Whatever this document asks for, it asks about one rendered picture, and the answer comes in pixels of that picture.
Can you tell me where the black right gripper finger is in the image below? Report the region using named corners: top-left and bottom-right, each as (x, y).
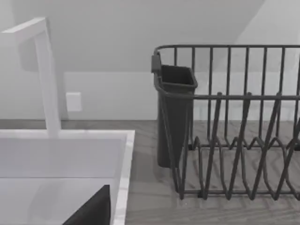
top-left (62, 184), bottom-right (111, 225)

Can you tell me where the white sink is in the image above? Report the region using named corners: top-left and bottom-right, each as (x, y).
top-left (0, 129), bottom-right (136, 225)

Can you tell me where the dark grey cutlery cup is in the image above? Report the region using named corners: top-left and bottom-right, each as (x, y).
top-left (157, 64), bottom-right (198, 168)

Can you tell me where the tall white tap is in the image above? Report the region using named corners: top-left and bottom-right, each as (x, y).
top-left (0, 16), bottom-right (62, 139)

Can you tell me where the white wall socket plate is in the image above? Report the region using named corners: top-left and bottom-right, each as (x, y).
top-left (65, 92), bottom-right (83, 112)

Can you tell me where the dark grey wire dish rack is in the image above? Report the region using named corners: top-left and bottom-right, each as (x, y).
top-left (151, 44), bottom-right (300, 201)

